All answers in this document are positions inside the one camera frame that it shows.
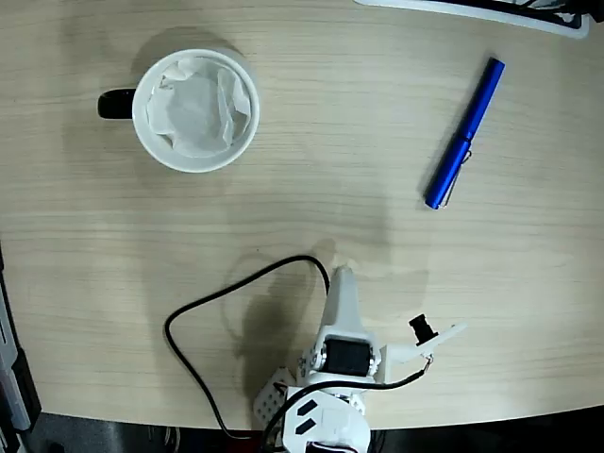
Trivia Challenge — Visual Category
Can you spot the white flat device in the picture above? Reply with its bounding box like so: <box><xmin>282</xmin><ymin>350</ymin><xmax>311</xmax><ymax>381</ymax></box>
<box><xmin>353</xmin><ymin>0</ymin><xmax>591</xmax><ymax>40</ymax></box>

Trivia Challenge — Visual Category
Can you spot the crumpled white tissue paper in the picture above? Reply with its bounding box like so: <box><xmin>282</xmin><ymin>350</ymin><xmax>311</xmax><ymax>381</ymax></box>
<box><xmin>144</xmin><ymin>56</ymin><xmax>251</xmax><ymax>159</ymax></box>

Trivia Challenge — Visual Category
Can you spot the white perforated plastic block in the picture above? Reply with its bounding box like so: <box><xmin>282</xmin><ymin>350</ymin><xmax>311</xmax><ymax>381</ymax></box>
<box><xmin>253</xmin><ymin>367</ymin><xmax>297</xmax><ymax>428</ymax></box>

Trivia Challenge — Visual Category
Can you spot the wrist camera on white mount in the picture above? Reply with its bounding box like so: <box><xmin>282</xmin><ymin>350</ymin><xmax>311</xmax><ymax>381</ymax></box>
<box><xmin>384</xmin><ymin>314</ymin><xmax>469</xmax><ymax>379</ymax></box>

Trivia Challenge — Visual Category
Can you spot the blue metal pen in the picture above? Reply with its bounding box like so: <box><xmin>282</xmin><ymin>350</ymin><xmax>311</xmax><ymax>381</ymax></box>
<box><xmin>423</xmin><ymin>57</ymin><xmax>507</xmax><ymax>211</ymax></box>

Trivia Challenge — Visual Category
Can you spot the black camera cable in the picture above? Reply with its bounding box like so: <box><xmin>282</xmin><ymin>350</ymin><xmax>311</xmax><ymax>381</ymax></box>
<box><xmin>163</xmin><ymin>255</ymin><xmax>435</xmax><ymax>453</ymax></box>

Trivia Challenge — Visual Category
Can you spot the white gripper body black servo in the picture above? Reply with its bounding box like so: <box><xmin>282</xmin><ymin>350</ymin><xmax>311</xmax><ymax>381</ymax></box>
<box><xmin>297</xmin><ymin>332</ymin><xmax>388</xmax><ymax>393</ymax></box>

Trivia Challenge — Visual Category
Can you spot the white mug with black handle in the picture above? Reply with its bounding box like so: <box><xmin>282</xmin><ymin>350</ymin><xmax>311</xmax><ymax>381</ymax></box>
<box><xmin>97</xmin><ymin>48</ymin><xmax>261</xmax><ymax>175</ymax></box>

